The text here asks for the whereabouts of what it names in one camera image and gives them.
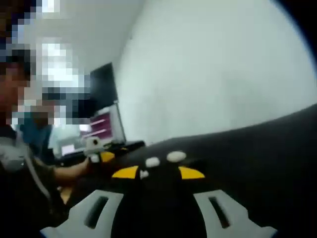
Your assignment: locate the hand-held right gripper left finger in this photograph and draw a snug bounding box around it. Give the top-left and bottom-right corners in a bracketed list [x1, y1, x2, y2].
[39, 165, 159, 238]

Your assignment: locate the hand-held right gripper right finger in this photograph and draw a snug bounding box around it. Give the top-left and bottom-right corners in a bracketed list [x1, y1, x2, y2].
[158, 166, 278, 238]

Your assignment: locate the white oval charging case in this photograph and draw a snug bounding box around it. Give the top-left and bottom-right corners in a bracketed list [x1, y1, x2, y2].
[166, 150, 187, 163]

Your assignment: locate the open laptop purple screen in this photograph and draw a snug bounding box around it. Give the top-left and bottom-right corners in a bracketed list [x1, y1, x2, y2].
[80, 103, 146, 152]

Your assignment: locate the black monitor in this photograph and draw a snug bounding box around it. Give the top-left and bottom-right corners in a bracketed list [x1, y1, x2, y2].
[90, 62, 119, 118]

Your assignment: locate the grey chest-worn device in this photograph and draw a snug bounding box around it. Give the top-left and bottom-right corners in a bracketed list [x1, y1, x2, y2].
[0, 135, 28, 173]

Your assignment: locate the grey chest device cable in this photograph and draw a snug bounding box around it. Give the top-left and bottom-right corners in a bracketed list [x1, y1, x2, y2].
[24, 158, 53, 202]

